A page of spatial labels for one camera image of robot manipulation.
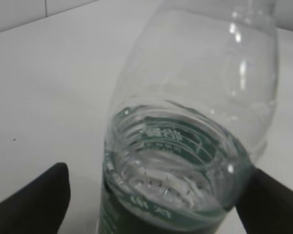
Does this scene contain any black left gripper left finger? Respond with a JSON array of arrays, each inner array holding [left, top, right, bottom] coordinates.
[[0, 162, 71, 234]]

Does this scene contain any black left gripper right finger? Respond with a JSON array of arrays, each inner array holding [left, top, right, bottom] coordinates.
[[235, 169, 293, 234]]

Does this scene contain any clear Cestbon water bottle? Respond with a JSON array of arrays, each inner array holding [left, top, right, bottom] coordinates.
[[96, 0, 278, 234]]

